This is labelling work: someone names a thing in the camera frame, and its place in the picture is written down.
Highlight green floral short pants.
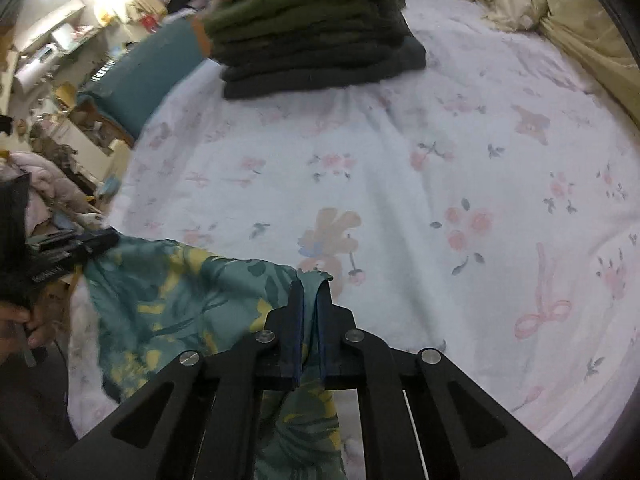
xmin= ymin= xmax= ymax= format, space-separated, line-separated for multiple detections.
xmin=81 ymin=236 xmax=351 ymax=480

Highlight person's left hand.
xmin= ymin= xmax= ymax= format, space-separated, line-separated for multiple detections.
xmin=0 ymin=304 xmax=48 ymax=363

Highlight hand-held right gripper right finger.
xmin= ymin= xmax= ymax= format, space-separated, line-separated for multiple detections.
xmin=316 ymin=279 xmax=574 ymax=480

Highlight pink quilted jacket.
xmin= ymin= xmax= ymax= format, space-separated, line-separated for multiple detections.
xmin=9 ymin=151 xmax=93 ymax=211

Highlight cream bear print duvet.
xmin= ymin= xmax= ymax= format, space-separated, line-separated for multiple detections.
xmin=390 ymin=0 xmax=640 ymax=127

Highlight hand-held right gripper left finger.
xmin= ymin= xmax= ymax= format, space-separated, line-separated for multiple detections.
xmin=65 ymin=280 xmax=307 ymax=480

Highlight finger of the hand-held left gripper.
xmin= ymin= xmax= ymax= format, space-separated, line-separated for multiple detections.
xmin=62 ymin=227 xmax=121 ymax=265

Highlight stack of folded dark pants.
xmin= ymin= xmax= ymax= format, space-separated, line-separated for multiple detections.
xmin=192 ymin=0 xmax=427 ymax=100

